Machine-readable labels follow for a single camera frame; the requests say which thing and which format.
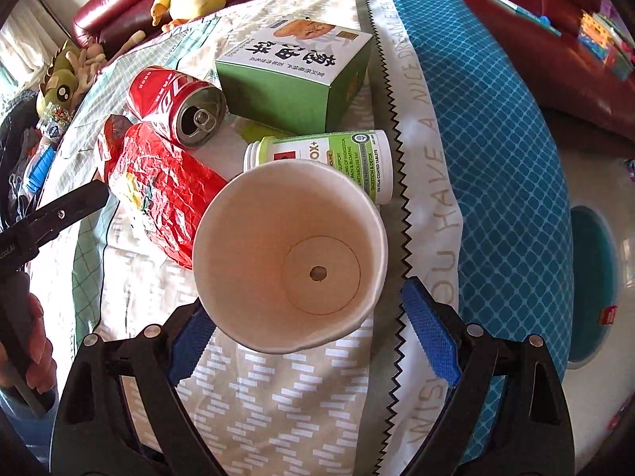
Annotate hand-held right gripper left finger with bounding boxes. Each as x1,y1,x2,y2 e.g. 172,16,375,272
50,302,224,476

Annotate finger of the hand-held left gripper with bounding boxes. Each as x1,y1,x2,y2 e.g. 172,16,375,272
10,178,109,255

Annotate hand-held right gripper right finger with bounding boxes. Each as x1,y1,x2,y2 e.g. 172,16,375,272
399,275,576,476

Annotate white paper cup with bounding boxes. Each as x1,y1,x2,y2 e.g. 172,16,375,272
192,159,389,355

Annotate crinkled foil snack bag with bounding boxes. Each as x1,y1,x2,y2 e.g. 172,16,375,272
96,114,230,271

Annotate red soda can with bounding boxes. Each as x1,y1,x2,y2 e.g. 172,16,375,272
126,65,228,150

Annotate teal white round bin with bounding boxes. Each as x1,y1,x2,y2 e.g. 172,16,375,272
566,203,622,370

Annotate green cardboard box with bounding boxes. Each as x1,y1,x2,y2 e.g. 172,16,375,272
215,16,374,134

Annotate person's left hand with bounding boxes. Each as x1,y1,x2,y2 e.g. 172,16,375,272
0,292,59,397

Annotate green dinosaur plush toy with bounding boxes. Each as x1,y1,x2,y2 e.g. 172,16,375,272
36,40,89,127

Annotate beige plush doll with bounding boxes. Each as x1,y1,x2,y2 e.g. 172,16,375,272
74,30,147,87

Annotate white green-label pill bottle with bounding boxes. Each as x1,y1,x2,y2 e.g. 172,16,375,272
243,129,395,205

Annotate blue white printed tablecloth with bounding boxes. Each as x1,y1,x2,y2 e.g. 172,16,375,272
25,0,576,476

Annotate red leather sofa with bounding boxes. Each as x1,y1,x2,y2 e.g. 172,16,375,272
73,0,635,132

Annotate thin teal-edged book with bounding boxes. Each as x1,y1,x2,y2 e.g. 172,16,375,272
486,0,564,38

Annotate colourful printed books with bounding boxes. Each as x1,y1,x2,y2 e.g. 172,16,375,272
578,6,635,81

